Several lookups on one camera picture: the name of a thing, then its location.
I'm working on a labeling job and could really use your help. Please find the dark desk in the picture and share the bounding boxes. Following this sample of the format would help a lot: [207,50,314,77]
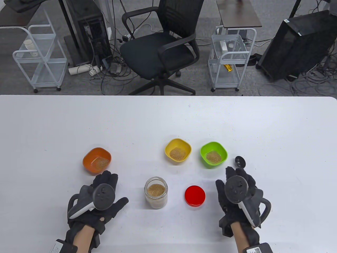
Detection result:
[0,0,44,28]

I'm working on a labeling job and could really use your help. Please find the white wire utility cart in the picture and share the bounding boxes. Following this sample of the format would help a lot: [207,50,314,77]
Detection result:
[208,26,257,92]
[13,10,68,93]

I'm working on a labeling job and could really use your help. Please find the clear glass jar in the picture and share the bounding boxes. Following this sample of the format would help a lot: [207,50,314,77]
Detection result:
[144,177,168,209]

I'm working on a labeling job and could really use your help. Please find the person's right forearm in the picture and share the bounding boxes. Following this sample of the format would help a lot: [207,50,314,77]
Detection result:
[230,223,250,253]

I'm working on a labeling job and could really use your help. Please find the person's left hand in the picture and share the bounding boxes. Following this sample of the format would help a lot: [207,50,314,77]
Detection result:
[65,171,129,252]

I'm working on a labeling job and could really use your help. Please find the black wrist sensor box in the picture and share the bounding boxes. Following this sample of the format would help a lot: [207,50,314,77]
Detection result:
[242,242,274,253]
[49,239,78,253]

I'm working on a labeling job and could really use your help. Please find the black computer tower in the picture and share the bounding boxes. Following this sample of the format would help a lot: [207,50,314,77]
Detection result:
[58,0,113,67]
[256,10,337,81]

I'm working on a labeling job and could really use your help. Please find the brown wooden side table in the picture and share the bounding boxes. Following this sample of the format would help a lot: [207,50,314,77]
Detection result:
[216,0,262,40]

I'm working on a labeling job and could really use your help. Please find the tangle of floor cables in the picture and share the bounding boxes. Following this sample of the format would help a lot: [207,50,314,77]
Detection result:
[258,40,337,97]
[90,0,138,96]

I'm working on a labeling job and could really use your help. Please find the person's left forearm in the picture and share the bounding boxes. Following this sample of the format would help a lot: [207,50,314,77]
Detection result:
[72,226,95,253]

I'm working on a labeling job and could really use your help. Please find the orange plastic dish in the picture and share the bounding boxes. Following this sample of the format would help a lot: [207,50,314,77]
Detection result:
[83,148,112,176]

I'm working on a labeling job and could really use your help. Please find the black metal stand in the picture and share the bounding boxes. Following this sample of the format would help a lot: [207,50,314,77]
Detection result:
[288,0,303,19]

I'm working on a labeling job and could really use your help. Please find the red jar lid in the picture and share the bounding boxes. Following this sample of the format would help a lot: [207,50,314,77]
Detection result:
[185,185,206,207]

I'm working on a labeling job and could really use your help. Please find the brown sugar granules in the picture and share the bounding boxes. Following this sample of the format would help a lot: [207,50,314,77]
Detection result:
[91,156,110,171]
[146,184,167,208]
[169,148,186,161]
[206,151,222,163]

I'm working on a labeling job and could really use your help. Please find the yellow plastic dish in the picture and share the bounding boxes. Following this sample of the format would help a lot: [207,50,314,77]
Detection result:
[165,138,192,164]

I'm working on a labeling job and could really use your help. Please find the black office chair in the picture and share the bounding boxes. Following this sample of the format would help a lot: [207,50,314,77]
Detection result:
[120,0,205,96]

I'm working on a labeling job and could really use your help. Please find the person's right hand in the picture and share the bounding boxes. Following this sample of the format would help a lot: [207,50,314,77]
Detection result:
[215,167,264,247]

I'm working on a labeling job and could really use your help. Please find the white rolled tube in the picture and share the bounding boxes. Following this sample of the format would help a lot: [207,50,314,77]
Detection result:
[68,64,91,76]

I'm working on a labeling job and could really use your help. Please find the black grey tracking controller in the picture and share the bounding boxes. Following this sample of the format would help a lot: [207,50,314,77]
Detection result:
[225,175,272,229]
[68,184,115,220]

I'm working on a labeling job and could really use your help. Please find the green plastic dish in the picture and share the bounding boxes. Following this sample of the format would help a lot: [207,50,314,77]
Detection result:
[200,142,228,167]

